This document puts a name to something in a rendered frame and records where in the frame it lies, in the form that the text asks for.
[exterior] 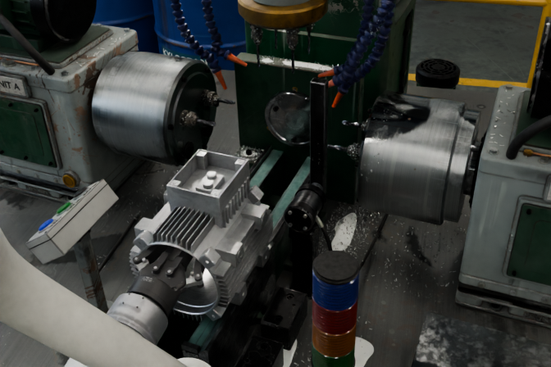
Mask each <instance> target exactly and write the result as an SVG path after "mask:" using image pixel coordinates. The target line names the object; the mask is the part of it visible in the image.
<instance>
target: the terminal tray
mask: <svg viewBox="0 0 551 367"><path fill-rule="evenodd" d="M200 152H204V154H203V155H200V154H199V153H200ZM239 160H241V161H243V162H241V163H238V161H239ZM249 178H250V173H249V159H244V158H240V157H236V156H229V155H225V154H221V153H217V152H209V151H206V150H202V149H198V150H197V152H196V153H195V154H194V155H193V156H192V157H191V158H190V159H189V161H188V162H187V163H186V164H185V165H184V166H183V167H182V169H181V170H180V171H179V172H178V173H177V174H176V175H175V176H174V178H173V179H172V180H171V181H170V182H169V183H168V184H167V185H166V190H167V196H168V202H169V204H170V209H171V212H172V211H173V210H174V208H175V207H177V210H178V208H179V207H180V206H181V210H182V209H183V208H184V207H185V208H186V210H187V209H188V208H189V207H190V210H192V209H193V208H194V209H195V213H196V212H197V211H198V210H199V211H200V215H201V214H202V213H203V211H204V213H205V217H206V216H207V214H209V215H210V219H211V218H212V217H213V216H214V219H215V224H216V225H217V226H219V227H220V228H221V229H222V228H226V223H227V224H229V223H230V219H231V220H232V219H233V215H236V211H235V210H237V211H238V210H239V206H242V202H245V200H244V199H245V198H248V191H249V190H250V180H249ZM175 181H176V182H178V184H173V183H174V182H175ZM214 191H218V193H217V194H214V193H213V192H214Z"/></svg>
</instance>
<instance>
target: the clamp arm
mask: <svg viewBox="0 0 551 367"><path fill-rule="evenodd" d="M328 84H329V81H328V79H319V78H313V79H312V80H311V82H310V184H314V185H318V186H317V187H319V188H320V189H321V190H322V191H323V192H324V193H325V194H326V171H327V128H328Z"/></svg>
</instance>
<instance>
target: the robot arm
mask: <svg viewBox="0 0 551 367"><path fill-rule="evenodd" d="M159 256H160V257H159ZM158 257H159V259H158V260H157V261H155V260H156V259H157V258H158ZM192 259H193V256H191V255H190V254H189V253H187V252H185V251H182V250H180V249H179V248H176V247H172V246H167V245H154V246H151V247H149V248H148V249H147V250H146V251H145V252H143V253H141V254H139V255H137V256H136V257H134V258H133V262H134V266H135V268H136V270H137V271H139V277H137V278H136V279H135V281H134V282H133V283H132V285H131V286H130V288H129V290H128V291H127V292H126V293H123V294H121V295H120V296H119V297H118V298H117V299H116V300H115V302H114V303H113V305H112V307H111V308H110V310H109V311H108V312H107V313H106V314H105V313H104V312H102V311H101V310H99V309H98V308H96V307H95V306H93V305H91V304H90V303H88V302H87V301H85V300H84V299H82V298H81V297H78V296H77V295H75V294H74V293H73V292H71V291H70V290H68V289H66V288H64V287H63V286H62V285H60V284H59V283H57V282H55V281H54V280H52V279H50V278H49V277H48V276H47V275H45V274H44V273H42V272H41V271H39V270H37V269H36V268H35V267H33V266H32V265H31V264H30V263H29V262H28V261H26V260H25V259H24V258H23V257H22V256H21V255H19V254H18V253H17V252H16V250H15V249H14V248H13V247H12V246H11V244H10V243H9V242H8V241H7V239H6V237H5V235H4V234H3V232H2V230H1V228H0V321H1V322H3V323H4V324H6V325H8V326H10V327H12V328H14V329H15V330H17V331H19V332H21V333H23V334H25V335H27V336H28V337H30V338H33V339H34V340H36V341H38V342H41V343H42V344H44V345H46V346H48V347H51V348H52V349H54V350H56V351H59V352H60V353H62V354H63V355H65V356H68V357H70V359H69V360H68V361H67V363H66V365H65V367H212V366H210V365H209V364H207V363H206V362H204V361H202V360H199V359H195V358H180V359H176V358H175V357H173V356H171V355H170V354H168V353H167V352H165V351H163V350H162V349H161V348H159V347H157V344H158V342H159V340H160V339H161V337H162V334H164V332H165V330H166V328H167V325H168V319H167V318H168V316H169V314H170V313H171V311H172V310H173V308H174V306H175V304H176V302H177V300H178V298H179V296H180V295H181V294H182V293H183V292H185V291H186V290H187V287H192V286H195V285H197V288H202V287H203V286H204V282H203V273H204V270H205V267H204V266H203V265H202V264H201V263H200V262H199V261H198V260H197V259H195V262H194V271H191V272H190V275H189V277H188V278H187V279H186V276H185V272H186V270H187V266H188V265H189V262H190V261H191V260H192ZM154 261H155V262H154Z"/></svg>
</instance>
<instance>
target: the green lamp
mask: <svg viewBox="0 0 551 367"><path fill-rule="evenodd" d="M354 353H355V345H354V348H353V349H352V350H351V351H350V352H349V353H348V354H347V355H344V356H339V357H330V356H325V355H323V354H321V353H320V352H319V351H318V350H317V349H316V348H315V347H314V346H313V344H312V363H313V365H314V367H353V363H354Z"/></svg>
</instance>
